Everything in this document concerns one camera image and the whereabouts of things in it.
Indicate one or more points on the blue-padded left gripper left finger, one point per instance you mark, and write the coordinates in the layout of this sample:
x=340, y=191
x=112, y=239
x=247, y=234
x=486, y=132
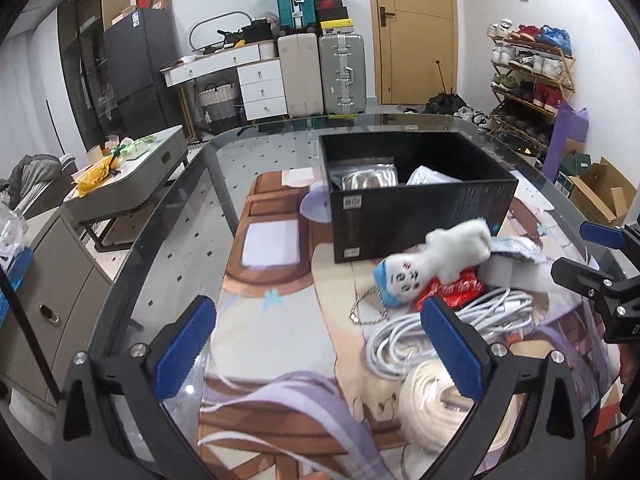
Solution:
x=149, y=374

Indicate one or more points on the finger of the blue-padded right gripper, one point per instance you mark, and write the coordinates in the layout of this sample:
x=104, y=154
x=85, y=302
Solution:
x=624, y=238
x=591, y=283

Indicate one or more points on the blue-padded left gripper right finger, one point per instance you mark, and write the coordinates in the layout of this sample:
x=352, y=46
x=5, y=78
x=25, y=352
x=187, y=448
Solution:
x=490, y=377

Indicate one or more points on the green white snack packet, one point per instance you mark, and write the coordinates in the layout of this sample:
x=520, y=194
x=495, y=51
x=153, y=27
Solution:
x=520, y=248

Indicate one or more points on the white foam block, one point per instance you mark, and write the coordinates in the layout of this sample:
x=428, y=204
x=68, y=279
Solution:
x=507, y=272

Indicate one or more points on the red white snack packet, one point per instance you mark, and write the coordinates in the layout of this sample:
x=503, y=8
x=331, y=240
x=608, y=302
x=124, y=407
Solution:
x=455, y=295

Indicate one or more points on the white plush toy blue hat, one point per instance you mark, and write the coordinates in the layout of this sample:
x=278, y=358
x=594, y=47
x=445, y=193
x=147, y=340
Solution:
x=400, y=278

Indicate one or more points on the person's right hand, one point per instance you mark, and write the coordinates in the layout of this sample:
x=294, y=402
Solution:
x=629, y=377

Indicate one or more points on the open cardboard box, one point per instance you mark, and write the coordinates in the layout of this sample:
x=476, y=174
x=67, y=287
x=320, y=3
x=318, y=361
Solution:
x=603, y=194

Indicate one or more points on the grey side cabinet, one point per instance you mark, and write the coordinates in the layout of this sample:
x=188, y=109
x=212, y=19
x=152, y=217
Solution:
x=63, y=294

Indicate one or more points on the purple bag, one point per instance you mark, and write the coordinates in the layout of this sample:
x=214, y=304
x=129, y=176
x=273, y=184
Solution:
x=570, y=125

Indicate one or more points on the grey coffee table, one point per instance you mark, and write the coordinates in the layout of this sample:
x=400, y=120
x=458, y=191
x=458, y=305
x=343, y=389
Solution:
x=134, y=186

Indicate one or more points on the wooden shoe rack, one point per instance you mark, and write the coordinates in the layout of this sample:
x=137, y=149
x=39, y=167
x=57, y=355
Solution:
x=532, y=67

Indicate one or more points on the black umbrella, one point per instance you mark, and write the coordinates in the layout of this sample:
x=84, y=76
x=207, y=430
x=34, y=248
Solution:
x=446, y=102

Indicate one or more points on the black cardboard box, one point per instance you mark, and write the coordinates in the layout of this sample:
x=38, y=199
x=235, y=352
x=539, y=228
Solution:
x=443, y=179

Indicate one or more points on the yellow plastic bag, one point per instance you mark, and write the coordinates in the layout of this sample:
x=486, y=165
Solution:
x=93, y=177

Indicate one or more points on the grey sofa with clothes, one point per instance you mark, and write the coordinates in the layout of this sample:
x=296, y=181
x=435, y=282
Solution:
x=38, y=183

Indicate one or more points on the silver foil bag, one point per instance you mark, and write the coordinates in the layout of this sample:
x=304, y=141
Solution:
x=375, y=176

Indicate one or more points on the woven laundry basket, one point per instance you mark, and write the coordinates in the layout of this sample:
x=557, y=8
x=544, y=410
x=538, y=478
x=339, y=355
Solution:
x=220, y=106

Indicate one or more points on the wooden door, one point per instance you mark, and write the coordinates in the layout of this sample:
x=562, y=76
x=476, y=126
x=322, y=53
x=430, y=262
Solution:
x=415, y=49

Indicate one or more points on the silver suitcase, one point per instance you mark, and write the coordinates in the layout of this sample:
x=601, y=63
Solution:
x=343, y=73

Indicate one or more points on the white desk with drawers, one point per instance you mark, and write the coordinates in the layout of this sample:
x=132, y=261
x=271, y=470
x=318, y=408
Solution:
x=256, y=68

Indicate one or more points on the black refrigerator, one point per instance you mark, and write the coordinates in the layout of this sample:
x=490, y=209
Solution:
x=138, y=48

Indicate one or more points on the stack of shoe boxes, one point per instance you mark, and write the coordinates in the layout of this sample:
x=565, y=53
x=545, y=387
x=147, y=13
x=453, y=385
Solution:
x=333, y=17

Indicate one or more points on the beige suitcase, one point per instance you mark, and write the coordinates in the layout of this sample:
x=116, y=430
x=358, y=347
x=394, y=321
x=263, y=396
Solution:
x=300, y=67

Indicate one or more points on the oval mirror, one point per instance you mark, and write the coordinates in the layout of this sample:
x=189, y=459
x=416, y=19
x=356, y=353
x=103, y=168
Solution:
x=211, y=31

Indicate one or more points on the dark glass display cabinet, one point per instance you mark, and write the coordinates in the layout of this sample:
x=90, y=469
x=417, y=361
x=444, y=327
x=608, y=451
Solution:
x=81, y=36

